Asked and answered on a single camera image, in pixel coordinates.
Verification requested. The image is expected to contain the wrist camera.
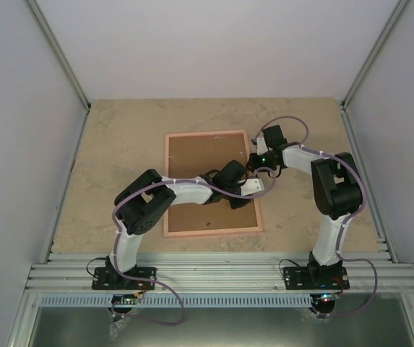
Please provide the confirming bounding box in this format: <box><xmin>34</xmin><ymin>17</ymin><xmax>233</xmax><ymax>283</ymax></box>
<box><xmin>238</xmin><ymin>178</ymin><xmax>265</xmax><ymax>196</ymax></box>
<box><xmin>251</xmin><ymin>137</ymin><xmax>268</xmax><ymax>155</ymax></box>

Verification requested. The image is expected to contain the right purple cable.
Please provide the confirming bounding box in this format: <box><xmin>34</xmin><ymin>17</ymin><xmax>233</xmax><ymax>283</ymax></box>
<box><xmin>256</xmin><ymin>114</ymin><xmax>379</xmax><ymax>320</ymax></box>

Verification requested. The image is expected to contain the pink picture frame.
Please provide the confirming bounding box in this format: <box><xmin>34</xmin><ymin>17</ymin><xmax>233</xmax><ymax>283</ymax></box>
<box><xmin>163</xmin><ymin>129</ymin><xmax>265</xmax><ymax>239</ymax></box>

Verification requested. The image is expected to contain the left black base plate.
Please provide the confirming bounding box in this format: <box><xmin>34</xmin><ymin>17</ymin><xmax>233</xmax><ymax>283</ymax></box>
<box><xmin>91</xmin><ymin>266</ymin><xmax>157</xmax><ymax>291</ymax></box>

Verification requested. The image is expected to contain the aluminium rail base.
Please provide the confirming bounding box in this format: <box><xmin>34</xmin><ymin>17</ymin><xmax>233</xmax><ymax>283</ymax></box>
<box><xmin>25</xmin><ymin>252</ymin><xmax>414</xmax><ymax>293</ymax></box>

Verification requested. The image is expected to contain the left corner aluminium post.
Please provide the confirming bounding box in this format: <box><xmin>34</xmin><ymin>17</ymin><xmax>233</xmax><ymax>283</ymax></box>
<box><xmin>25</xmin><ymin>0</ymin><xmax>92</xmax><ymax>111</ymax></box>

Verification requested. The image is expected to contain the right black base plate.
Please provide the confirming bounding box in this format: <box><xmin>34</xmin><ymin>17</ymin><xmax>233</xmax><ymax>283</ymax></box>
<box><xmin>281</xmin><ymin>267</ymin><xmax>350</xmax><ymax>291</ymax></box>

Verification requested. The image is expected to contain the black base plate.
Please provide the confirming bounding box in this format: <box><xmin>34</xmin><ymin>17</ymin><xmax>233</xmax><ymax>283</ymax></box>
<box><xmin>91</xmin><ymin>266</ymin><xmax>157</xmax><ymax>291</ymax></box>
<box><xmin>281</xmin><ymin>267</ymin><xmax>350</xmax><ymax>291</ymax></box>

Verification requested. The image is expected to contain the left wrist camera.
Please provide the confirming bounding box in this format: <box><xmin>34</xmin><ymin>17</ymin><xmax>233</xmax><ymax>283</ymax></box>
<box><xmin>238</xmin><ymin>178</ymin><xmax>265</xmax><ymax>196</ymax></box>

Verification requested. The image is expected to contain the purple cable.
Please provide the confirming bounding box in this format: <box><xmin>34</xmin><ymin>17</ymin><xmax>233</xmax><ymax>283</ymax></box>
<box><xmin>110</xmin><ymin>169</ymin><xmax>277</xmax><ymax>326</ymax></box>
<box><xmin>256</xmin><ymin>114</ymin><xmax>379</xmax><ymax>320</ymax></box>

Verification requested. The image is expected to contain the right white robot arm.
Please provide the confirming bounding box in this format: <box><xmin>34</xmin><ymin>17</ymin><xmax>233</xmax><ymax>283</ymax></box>
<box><xmin>246</xmin><ymin>125</ymin><xmax>365</xmax><ymax>290</ymax></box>

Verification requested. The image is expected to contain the brown cardboard backing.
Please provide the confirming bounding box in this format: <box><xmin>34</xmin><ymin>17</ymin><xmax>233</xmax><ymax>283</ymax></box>
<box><xmin>168</xmin><ymin>134</ymin><xmax>260</xmax><ymax>233</ymax></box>

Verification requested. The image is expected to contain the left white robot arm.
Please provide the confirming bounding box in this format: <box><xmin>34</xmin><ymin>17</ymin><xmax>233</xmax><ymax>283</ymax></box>
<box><xmin>92</xmin><ymin>160</ymin><xmax>249</xmax><ymax>289</ymax></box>

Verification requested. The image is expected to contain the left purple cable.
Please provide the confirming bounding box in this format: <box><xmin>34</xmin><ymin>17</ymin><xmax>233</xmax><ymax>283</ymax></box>
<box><xmin>110</xmin><ymin>169</ymin><xmax>277</xmax><ymax>326</ymax></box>

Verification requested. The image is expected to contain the right corner aluminium post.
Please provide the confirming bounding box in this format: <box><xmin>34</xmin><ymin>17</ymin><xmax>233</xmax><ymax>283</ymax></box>
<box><xmin>340</xmin><ymin>0</ymin><xmax>412</xmax><ymax>109</ymax></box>

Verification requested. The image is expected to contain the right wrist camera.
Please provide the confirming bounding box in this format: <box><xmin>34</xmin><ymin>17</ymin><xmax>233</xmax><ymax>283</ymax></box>
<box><xmin>251</xmin><ymin>137</ymin><xmax>268</xmax><ymax>155</ymax></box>

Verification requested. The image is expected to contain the corner aluminium post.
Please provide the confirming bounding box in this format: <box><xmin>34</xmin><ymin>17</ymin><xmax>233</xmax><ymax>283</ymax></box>
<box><xmin>340</xmin><ymin>0</ymin><xmax>412</xmax><ymax>109</ymax></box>
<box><xmin>25</xmin><ymin>0</ymin><xmax>92</xmax><ymax>111</ymax></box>

